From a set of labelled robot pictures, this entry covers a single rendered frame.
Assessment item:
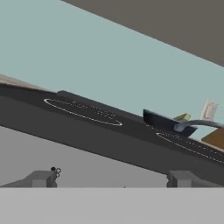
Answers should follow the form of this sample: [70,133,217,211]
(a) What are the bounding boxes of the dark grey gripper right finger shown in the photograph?
[166,170,224,188]

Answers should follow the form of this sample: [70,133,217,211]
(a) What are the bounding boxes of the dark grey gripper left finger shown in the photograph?
[0,166,62,188]

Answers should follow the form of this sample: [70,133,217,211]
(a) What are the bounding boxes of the dark blue pan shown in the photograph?
[142,108,224,138]

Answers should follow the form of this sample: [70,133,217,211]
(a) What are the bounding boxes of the black hob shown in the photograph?
[0,82,224,186]

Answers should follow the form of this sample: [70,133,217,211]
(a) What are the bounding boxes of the grey range hood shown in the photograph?
[60,0,224,68]

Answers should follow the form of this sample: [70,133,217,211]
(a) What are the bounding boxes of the white wall socket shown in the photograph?
[200,99,220,121]

